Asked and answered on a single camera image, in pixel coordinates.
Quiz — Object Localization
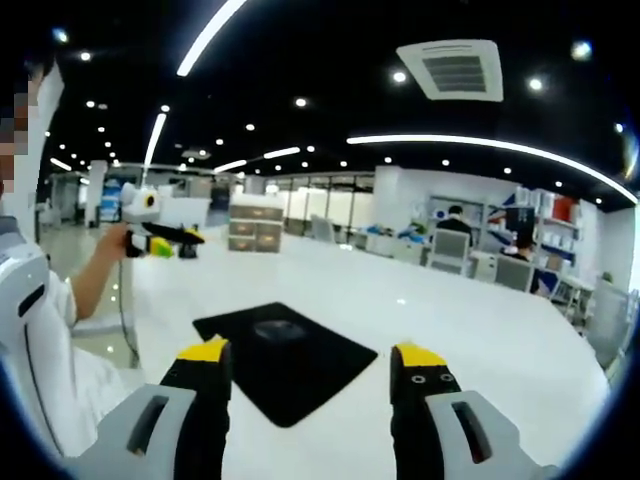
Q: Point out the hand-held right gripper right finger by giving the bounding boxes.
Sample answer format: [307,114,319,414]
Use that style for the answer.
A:
[389,341,559,480]

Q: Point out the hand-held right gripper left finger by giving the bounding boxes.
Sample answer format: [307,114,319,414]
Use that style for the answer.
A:
[64,335,234,480]

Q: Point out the black mouse pad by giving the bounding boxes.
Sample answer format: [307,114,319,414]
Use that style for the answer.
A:
[192,301,380,429]

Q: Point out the white desk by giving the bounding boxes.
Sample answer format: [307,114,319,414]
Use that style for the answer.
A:
[130,234,614,480]

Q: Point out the person's left hand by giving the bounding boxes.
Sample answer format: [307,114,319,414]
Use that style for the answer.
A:
[96,222,131,262]

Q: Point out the short ceiling light strip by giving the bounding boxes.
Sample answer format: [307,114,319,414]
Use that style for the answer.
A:
[143,112,168,169]

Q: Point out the white drawer cabinet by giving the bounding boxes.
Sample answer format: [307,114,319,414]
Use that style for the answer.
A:
[227,193,285,254]

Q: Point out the person's white shirt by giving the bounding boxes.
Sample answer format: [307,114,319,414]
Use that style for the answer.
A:
[0,214,147,459]

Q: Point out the white chest device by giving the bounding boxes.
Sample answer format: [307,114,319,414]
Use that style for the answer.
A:
[0,244,52,361]

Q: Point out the round ceiling spotlights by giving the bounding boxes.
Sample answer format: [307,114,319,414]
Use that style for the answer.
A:
[47,27,626,206]

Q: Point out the long ceiling light strip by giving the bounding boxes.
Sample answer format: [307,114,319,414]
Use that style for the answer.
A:
[345,133,640,206]
[176,0,249,78]

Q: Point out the grey office chair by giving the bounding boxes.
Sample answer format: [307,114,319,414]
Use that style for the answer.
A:
[493,253,536,294]
[427,228,472,275]

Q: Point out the white shelf unit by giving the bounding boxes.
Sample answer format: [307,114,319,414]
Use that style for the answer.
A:
[514,187,585,281]

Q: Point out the red box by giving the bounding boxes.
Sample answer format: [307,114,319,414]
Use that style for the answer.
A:
[552,196,582,224]

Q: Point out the ceiling air conditioner vent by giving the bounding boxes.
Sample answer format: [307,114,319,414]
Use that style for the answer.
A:
[395,38,504,102]

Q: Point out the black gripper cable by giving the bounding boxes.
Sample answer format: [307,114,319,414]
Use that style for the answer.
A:
[116,258,142,367]

